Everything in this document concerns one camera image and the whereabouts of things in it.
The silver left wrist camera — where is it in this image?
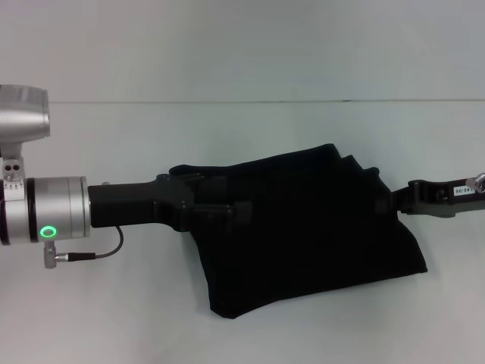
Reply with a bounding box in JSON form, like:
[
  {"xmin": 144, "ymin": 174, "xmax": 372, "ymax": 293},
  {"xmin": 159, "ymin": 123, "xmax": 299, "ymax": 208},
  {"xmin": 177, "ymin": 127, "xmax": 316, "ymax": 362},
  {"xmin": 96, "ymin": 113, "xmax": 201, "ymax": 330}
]
[{"xmin": 0, "ymin": 83, "xmax": 52, "ymax": 183}]

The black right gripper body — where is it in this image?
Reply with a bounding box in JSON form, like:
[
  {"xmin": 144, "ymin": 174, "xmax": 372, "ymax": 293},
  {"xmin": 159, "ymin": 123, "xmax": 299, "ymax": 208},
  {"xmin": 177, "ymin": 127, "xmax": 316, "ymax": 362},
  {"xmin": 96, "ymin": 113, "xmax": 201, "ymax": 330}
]
[{"xmin": 407, "ymin": 176, "xmax": 485, "ymax": 220}]

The black t-shirt with white print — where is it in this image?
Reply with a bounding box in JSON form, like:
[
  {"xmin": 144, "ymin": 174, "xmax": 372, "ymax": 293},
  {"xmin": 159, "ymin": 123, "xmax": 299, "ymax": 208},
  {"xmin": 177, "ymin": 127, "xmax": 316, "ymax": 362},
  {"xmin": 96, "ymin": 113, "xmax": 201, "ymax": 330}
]
[{"xmin": 167, "ymin": 143, "xmax": 430, "ymax": 321}]

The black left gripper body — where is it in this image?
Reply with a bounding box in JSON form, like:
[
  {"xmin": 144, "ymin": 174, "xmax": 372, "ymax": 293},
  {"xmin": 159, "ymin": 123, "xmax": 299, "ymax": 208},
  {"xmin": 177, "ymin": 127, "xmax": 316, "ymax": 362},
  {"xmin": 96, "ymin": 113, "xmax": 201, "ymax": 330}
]
[{"xmin": 87, "ymin": 173, "xmax": 199, "ymax": 233}]

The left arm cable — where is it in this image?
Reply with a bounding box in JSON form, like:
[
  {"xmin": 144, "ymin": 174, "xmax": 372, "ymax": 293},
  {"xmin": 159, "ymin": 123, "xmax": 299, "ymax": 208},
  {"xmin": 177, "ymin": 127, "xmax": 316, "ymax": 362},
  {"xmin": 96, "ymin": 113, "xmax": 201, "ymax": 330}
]
[{"xmin": 44, "ymin": 226, "xmax": 126, "ymax": 270}]

